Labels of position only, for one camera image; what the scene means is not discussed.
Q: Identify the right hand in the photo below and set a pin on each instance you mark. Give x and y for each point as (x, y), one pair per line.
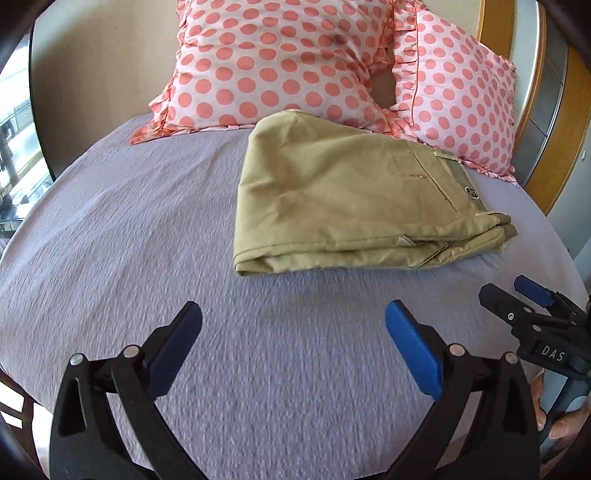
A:
(561, 406)

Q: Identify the polka dot pillow right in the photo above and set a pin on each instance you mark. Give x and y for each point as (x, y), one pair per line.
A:
(452, 92)

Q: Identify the polka dot pillow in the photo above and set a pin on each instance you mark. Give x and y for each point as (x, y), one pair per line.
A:
(240, 61)
(452, 92)

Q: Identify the dark wooden chair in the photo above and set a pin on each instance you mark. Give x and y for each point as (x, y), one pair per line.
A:
(18, 413)

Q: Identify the wooden headboard frame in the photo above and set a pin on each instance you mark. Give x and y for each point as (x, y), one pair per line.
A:
(552, 102)

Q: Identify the polka dot pillow left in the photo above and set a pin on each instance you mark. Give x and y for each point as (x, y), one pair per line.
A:
(240, 61)

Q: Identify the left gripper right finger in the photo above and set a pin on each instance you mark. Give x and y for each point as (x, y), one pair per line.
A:
(482, 423)

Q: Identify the khaki pants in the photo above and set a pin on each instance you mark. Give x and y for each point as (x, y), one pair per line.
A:
(318, 195)

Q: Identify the lavender bed sheet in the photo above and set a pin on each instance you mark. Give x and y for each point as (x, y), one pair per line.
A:
(293, 376)

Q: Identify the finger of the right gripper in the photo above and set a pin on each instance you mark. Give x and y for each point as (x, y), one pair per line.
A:
(557, 304)
(510, 309)

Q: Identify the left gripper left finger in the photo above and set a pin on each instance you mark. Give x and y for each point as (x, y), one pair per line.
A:
(106, 424)

